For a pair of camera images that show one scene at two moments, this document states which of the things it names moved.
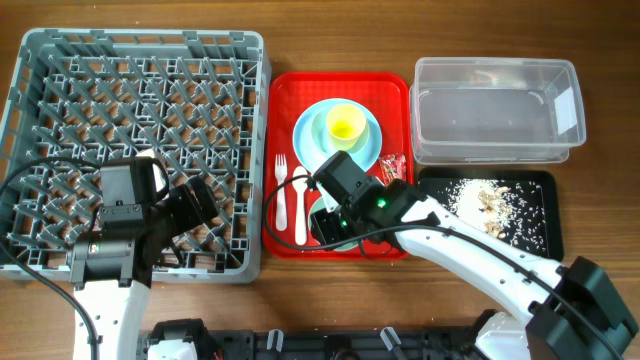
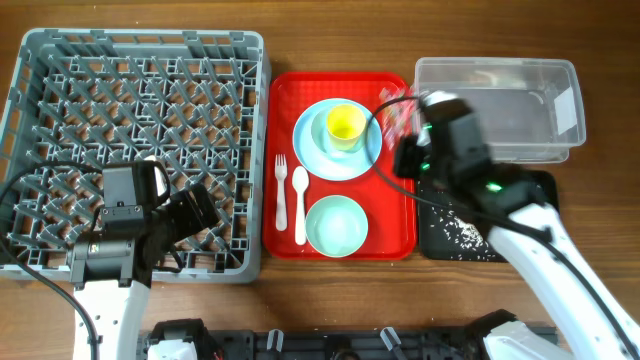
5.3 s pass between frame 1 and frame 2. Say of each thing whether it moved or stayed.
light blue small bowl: stayed
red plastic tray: stayed
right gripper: moved
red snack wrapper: moved
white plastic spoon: stayed
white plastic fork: stayed
